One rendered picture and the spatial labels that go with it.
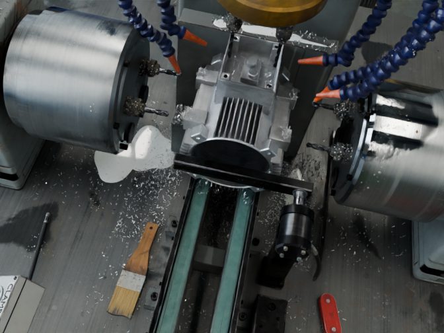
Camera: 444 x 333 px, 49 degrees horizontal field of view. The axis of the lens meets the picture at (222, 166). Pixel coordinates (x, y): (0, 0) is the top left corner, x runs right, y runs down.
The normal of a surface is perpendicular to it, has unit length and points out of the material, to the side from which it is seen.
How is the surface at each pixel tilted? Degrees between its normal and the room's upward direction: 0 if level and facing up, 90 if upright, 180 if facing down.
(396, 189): 70
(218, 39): 90
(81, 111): 62
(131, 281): 0
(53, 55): 24
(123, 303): 2
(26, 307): 53
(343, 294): 0
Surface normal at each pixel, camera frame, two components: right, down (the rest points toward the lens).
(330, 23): -0.19, 0.82
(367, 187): -0.16, 0.63
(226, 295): 0.10, -0.53
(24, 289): 0.84, -0.15
